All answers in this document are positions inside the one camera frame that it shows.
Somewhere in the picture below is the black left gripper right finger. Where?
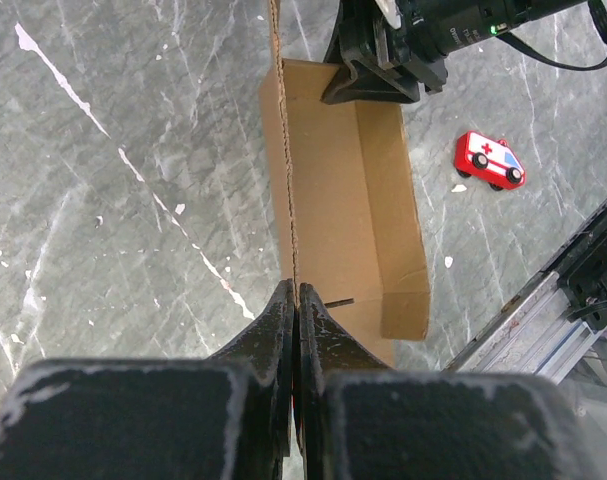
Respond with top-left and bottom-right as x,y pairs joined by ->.
297,284 -> 598,479

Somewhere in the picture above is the red toy ambulance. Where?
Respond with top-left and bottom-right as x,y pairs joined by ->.
453,131 -> 526,191

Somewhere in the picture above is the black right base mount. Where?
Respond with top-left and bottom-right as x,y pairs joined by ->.
558,208 -> 607,332

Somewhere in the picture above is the cardboard box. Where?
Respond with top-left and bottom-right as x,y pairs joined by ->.
259,1 -> 430,364

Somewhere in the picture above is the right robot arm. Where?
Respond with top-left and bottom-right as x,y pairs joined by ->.
322,0 -> 575,105

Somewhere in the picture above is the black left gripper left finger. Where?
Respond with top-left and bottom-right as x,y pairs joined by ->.
0,281 -> 295,479

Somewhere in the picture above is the aluminium mounting rail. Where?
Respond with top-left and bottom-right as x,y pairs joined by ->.
447,198 -> 607,383

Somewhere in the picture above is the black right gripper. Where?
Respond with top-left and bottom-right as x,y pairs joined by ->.
321,1 -> 448,105

